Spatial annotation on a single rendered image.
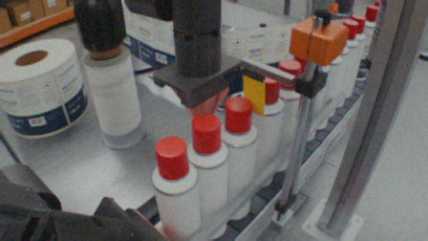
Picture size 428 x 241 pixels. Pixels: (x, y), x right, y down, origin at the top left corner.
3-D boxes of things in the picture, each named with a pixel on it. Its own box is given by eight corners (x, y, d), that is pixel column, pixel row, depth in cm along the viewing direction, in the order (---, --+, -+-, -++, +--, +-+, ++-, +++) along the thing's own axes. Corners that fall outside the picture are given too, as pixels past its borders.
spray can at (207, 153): (208, 208, 50) (204, 102, 38) (233, 226, 47) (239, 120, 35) (185, 228, 47) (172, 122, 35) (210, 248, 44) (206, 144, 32)
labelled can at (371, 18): (351, 71, 87) (367, 2, 74) (368, 76, 84) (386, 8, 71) (344, 77, 84) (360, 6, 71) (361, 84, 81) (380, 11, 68)
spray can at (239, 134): (233, 190, 53) (239, 86, 40) (256, 208, 50) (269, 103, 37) (210, 208, 50) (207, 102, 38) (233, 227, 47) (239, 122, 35)
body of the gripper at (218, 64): (152, 86, 39) (145, 31, 35) (206, 58, 46) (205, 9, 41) (188, 105, 36) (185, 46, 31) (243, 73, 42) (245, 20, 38)
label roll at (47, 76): (63, 81, 82) (49, 32, 73) (104, 105, 73) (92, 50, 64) (-1, 117, 70) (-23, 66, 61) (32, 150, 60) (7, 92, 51)
